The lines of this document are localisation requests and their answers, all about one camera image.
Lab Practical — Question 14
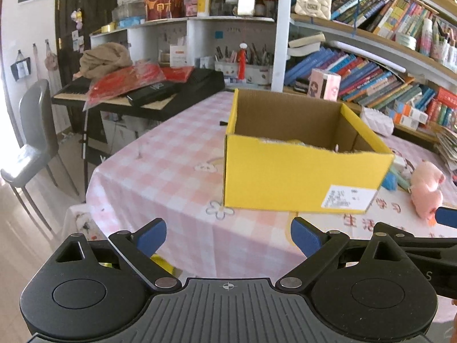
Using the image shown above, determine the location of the white bottle yellow label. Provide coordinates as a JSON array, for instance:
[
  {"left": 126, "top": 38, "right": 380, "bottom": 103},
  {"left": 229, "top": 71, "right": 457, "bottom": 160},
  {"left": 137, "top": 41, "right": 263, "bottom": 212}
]
[{"left": 197, "top": 0, "right": 211, "bottom": 17}]

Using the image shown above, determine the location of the white pen holder box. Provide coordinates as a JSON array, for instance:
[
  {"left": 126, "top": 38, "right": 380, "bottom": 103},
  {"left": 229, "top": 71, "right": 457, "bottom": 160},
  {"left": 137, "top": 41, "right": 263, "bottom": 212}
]
[{"left": 215, "top": 61, "right": 273, "bottom": 86}]

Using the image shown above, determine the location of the blue plastic bag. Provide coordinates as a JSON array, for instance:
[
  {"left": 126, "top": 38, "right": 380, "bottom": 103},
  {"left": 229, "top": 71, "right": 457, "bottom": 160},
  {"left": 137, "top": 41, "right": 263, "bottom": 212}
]
[{"left": 382, "top": 171, "right": 398, "bottom": 191}]

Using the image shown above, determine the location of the orange blue white box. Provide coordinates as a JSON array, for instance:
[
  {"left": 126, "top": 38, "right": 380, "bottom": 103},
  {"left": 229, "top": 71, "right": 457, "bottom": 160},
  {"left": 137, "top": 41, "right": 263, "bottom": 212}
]
[
  {"left": 388, "top": 110, "right": 419, "bottom": 130},
  {"left": 402, "top": 104, "right": 428, "bottom": 125}
]

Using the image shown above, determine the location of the orange blue white box upper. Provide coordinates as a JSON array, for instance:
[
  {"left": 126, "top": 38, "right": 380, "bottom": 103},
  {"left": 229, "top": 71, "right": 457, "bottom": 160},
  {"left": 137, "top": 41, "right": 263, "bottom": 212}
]
[{"left": 402, "top": 104, "right": 428, "bottom": 125}]

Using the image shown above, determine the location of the grey chair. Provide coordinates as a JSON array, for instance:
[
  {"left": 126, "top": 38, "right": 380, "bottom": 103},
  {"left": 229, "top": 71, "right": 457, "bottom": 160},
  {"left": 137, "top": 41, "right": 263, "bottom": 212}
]
[{"left": 1, "top": 79, "right": 65, "bottom": 230}]

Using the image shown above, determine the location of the cream quilted handbag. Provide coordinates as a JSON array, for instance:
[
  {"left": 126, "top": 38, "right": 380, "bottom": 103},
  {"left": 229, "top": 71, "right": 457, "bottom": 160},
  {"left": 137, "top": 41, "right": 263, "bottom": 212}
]
[{"left": 294, "top": 0, "right": 332, "bottom": 20}]

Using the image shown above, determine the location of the pink plush pig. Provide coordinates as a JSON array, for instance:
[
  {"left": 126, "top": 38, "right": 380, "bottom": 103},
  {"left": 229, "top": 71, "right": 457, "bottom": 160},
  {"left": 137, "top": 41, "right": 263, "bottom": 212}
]
[{"left": 410, "top": 161, "right": 445, "bottom": 226}]

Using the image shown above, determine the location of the pink checkered tablecloth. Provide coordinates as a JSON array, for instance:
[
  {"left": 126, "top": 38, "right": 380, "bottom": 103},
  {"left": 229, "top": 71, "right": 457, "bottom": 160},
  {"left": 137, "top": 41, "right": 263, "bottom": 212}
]
[{"left": 86, "top": 91, "right": 456, "bottom": 280}]

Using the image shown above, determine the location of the red figurine bottle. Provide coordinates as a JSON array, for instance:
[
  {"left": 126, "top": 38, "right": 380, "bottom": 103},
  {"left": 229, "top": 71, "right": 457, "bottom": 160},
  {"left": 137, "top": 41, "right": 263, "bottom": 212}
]
[{"left": 237, "top": 42, "right": 248, "bottom": 81}]

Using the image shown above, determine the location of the beige crumpled cloth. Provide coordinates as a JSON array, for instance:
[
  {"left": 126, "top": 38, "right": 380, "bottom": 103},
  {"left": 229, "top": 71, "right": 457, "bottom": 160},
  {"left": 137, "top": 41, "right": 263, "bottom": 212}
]
[{"left": 80, "top": 43, "right": 133, "bottom": 79}]

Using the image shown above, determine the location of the black electronic keyboard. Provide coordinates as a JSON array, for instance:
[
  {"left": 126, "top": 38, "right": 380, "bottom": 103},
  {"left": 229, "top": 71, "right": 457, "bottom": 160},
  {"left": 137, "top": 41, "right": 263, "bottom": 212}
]
[{"left": 52, "top": 67, "right": 226, "bottom": 123}]

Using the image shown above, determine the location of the white quilted pearl purse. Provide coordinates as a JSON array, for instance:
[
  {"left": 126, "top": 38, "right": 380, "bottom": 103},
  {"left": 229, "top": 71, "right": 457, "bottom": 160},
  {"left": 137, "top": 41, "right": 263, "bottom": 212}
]
[{"left": 360, "top": 108, "right": 394, "bottom": 137}]

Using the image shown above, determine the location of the stack of papers and notebooks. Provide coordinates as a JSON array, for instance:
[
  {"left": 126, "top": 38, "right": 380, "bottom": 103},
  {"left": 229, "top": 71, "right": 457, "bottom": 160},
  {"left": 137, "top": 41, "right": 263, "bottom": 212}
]
[{"left": 434, "top": 127, "right": 457, "bottom": 175}]

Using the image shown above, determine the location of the yellow cardboard box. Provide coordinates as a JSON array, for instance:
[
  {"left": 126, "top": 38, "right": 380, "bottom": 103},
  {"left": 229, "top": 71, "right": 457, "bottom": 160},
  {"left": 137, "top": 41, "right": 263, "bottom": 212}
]
[{"left": 223, "top": 89, "right": 394, "bottom": 214}]

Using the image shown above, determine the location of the red plastic bag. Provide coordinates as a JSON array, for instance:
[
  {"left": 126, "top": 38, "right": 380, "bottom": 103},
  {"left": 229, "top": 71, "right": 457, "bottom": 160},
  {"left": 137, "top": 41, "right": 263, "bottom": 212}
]
[{"left": 83, "top": 62, "right": 166, "bottom": 111}]

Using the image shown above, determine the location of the pink box with stickers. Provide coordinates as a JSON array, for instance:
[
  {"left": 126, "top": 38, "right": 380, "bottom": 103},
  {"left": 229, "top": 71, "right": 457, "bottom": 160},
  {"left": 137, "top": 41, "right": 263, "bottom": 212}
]
[{"left": 308, "top": 68, "right": 341, "bottom": 101}]

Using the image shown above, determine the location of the orange blue white box lower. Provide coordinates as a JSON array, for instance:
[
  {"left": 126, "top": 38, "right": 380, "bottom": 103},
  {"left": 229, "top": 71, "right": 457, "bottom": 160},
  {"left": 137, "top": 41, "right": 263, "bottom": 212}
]
[{"left": 388, "top": 110, "right": 419, "bottom": 130}]

